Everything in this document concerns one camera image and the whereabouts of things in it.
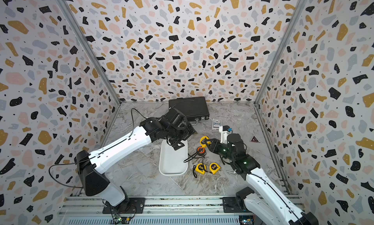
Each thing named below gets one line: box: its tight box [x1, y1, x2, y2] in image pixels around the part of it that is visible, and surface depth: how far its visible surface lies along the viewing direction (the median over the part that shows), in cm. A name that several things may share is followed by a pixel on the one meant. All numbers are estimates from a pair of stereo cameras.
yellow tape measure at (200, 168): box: [192, 162, 207, 179], surface depth 87 cm
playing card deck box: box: [212, 118, 222, 130], surface depth 108 cm
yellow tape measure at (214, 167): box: [208, 162, 221, 175], surface depth 87 cm
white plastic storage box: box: [158, 138, 189, 176], surface depth 89 cm
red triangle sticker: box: [249, 134, 261, 143], surface depth 102 cm
